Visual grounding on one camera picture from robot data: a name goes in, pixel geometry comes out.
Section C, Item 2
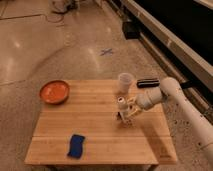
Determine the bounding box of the white bottle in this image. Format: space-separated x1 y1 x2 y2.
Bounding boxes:
116 96 132 125

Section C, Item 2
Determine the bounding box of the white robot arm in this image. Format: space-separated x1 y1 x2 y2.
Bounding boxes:
127 77 213 167

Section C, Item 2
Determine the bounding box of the black rectangular case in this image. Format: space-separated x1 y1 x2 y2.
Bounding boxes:
136 79 160 88

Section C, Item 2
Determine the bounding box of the translucent plastic cup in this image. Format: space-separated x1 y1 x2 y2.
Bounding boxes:
118 73 134 94

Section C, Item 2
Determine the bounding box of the wooden folding table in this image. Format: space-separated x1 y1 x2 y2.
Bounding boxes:
25 80 177 165

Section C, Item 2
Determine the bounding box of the blue sponge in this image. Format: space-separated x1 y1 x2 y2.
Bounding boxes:
67 134 85 159

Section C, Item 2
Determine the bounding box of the black box on floor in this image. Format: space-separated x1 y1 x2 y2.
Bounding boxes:
122 22 140 39

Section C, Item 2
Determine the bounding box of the orange bowl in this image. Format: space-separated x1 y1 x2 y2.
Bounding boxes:
39 80 70 104

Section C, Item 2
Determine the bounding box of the white machine base on floor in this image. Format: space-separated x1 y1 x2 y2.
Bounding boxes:
49 0 76 13

